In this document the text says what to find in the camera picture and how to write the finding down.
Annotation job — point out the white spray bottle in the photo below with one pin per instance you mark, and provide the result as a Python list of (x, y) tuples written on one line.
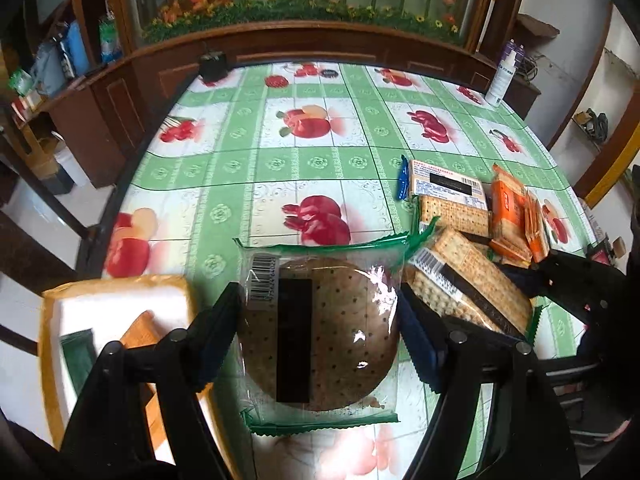
[(502, 75)]

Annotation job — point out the small black box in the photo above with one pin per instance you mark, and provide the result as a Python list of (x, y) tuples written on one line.
[(214, 67)]

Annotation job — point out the red packet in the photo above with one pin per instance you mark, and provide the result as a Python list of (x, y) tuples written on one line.
[(601, 255)]

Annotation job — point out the round cracker packet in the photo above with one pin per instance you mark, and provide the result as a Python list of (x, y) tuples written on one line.
[(340, 335)]

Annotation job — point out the light green packet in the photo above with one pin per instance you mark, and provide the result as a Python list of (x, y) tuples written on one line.
[(20, 82)]

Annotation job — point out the grey-blue jug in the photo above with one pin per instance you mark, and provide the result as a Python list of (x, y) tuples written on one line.
[(47, 70)]

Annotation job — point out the dark green snack packet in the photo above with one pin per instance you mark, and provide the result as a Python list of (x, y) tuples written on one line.
[(77, 360)]

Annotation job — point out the blue snack packet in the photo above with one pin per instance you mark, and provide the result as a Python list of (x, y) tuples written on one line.
[(404, 180)]

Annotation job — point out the white label cracker packet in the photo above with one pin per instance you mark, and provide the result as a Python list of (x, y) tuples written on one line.
[(450, 185)]

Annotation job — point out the cardboard box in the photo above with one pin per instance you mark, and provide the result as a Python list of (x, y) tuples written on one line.
[(42, 152)]

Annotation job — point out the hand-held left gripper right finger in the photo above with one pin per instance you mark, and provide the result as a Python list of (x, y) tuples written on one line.
[(420, 340)]

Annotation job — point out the orange cracker packet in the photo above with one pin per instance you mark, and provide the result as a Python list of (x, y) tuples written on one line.
[(537, 230), (141, 327), (507, 207)]

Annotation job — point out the yellow box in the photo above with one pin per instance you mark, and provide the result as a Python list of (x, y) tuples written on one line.
[(115, 287)]

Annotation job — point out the green bottle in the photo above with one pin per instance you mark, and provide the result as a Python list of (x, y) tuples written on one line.
[(109, 40)]

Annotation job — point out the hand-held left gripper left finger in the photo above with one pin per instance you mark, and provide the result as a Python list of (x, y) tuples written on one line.
[(220, 330)]

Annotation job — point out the dark wooden chair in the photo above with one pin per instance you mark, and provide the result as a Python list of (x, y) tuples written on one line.
[(60, 200)]

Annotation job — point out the blue bottle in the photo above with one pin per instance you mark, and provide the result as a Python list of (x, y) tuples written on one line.
[(77, 52)]

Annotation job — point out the fruit print tablecloth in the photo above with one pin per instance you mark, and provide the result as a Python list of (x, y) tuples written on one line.
[(320, 160)]

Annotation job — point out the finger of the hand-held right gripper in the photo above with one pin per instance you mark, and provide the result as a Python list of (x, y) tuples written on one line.
[(545, 275)]

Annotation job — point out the large square cracker packet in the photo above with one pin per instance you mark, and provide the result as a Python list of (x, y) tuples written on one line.
[(475, 280)]

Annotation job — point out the white bucket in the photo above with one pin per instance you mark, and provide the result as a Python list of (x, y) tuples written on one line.
[(70, 162)]

